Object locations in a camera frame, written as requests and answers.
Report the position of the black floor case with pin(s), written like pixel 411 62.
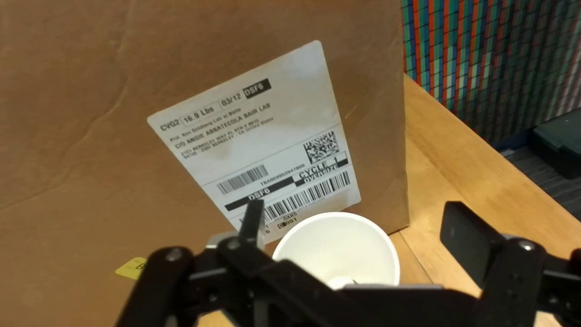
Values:
pixel 560 146

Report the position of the colourful striped backdrop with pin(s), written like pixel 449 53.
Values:
pixel 496 55

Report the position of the white paper cup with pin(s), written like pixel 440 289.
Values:
pixel 338 248

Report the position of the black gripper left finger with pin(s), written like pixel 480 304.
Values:
pixel 253 222

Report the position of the large cardboard shipping box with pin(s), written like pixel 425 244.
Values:
pixel 91 120

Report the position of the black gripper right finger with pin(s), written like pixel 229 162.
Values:
pixel 469 237

